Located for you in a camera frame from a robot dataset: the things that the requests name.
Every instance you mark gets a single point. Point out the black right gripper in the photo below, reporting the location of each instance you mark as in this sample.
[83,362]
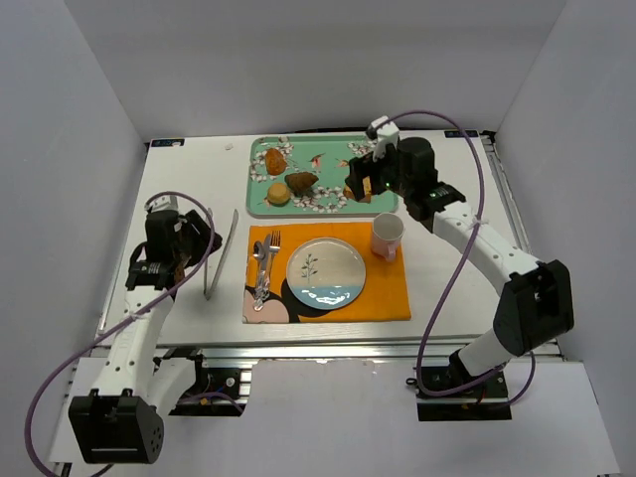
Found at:
[360,170]

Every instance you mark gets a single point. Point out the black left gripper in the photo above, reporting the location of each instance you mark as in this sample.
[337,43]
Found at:
[197,231]

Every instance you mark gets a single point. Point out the metal serving tongs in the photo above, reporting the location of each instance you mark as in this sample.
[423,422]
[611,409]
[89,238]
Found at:
[211,285]

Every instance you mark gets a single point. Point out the round yellow muffin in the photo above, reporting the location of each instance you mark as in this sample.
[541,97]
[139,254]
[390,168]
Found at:
[278,194]

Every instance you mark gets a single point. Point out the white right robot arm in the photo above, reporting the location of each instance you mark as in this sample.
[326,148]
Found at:
[535,299]

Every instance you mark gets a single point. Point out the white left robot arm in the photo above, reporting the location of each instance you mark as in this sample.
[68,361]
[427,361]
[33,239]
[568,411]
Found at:
[121,419]

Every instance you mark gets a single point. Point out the orange glazed bread roll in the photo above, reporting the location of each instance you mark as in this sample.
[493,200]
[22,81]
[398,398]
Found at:
[275,162]

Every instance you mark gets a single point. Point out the sliced loaf cake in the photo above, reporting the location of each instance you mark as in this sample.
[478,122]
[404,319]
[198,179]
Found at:
[348,193]

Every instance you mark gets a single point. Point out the pink and white mug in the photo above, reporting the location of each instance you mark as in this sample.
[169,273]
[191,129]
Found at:
[387,232]

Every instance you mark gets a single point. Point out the brown chocolate pastry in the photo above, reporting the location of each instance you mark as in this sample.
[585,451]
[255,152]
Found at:
[300,183]

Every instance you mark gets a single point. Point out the green floral tray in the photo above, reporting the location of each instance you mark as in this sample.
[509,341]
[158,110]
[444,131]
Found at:
[325,155]

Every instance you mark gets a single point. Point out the silver spoon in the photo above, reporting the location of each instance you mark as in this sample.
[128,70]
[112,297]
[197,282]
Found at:
[259,253]

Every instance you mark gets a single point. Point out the silver fork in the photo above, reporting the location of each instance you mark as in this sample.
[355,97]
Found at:
[273,250]

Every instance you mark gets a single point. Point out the silver knife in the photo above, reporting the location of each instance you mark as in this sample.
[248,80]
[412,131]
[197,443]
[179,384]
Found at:
[263,267]

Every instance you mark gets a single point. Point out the white and blue plate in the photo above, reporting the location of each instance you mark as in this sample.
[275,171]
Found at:
[326,274]

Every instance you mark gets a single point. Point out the orange placemat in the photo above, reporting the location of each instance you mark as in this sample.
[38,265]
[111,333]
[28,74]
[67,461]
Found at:
[384,297]

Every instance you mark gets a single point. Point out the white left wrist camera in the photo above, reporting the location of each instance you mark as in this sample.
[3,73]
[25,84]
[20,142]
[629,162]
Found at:
[162,203]

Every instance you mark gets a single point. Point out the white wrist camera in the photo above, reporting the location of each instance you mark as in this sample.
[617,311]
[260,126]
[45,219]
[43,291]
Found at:
[162,203]
[383,132]

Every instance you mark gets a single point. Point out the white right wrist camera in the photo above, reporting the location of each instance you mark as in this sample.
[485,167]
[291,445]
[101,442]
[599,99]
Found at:
[383,132]

